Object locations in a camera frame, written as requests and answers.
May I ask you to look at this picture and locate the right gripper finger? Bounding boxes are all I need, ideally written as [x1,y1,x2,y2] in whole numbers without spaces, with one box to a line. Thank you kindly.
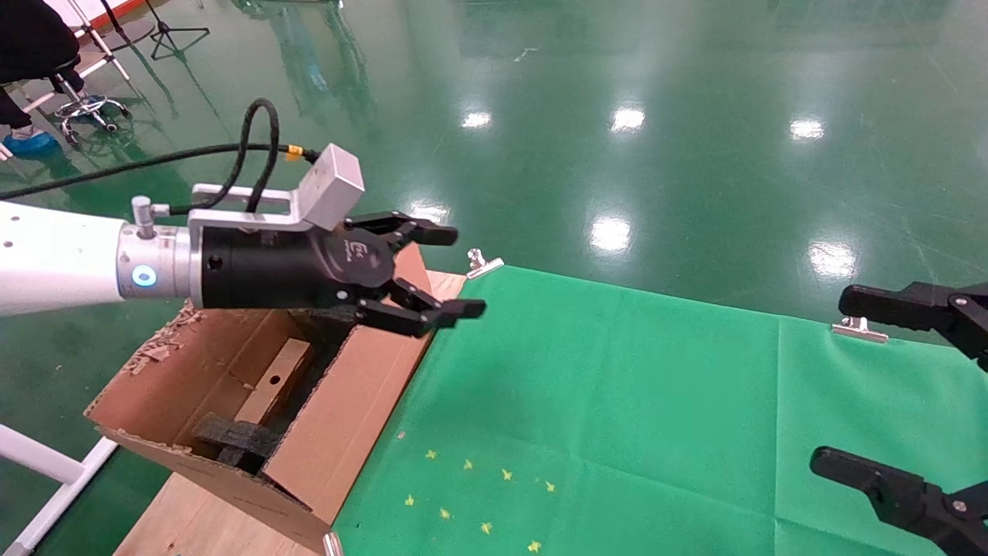
[837,282,988,373]
[809,446,988,556]

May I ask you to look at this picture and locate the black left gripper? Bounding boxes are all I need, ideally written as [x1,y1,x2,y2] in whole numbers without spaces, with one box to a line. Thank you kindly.
[198,210,487,339]

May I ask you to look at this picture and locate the large open cardboard carton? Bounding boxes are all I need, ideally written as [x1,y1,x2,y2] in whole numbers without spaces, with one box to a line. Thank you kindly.
[83,243,447,555]

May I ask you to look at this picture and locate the green table cloth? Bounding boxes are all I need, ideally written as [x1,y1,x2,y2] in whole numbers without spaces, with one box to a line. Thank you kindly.
[332,265,988,556]

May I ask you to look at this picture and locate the black stool with chrome base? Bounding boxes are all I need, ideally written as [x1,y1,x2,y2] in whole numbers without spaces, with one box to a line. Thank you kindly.
[48,54,132,147]

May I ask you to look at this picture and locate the silver stand legs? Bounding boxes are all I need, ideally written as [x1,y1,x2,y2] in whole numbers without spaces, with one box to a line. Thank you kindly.
[66,0,132,82]

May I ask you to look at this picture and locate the black tripod stand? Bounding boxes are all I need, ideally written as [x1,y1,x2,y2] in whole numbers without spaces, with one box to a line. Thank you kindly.
[143,0,211,61]

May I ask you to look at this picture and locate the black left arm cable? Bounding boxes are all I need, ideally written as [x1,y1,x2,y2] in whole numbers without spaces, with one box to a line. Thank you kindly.
[0,98,319,215]

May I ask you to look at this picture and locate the white metal frame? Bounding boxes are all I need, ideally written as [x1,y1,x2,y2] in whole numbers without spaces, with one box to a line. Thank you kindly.
[0,423,118,556]

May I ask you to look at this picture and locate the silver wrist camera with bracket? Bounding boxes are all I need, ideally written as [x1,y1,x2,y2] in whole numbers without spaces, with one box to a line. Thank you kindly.
[188,143,365,232]

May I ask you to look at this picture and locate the person in black clothes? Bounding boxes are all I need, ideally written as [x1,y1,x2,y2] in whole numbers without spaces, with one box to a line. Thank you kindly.
[0,0,82,159]

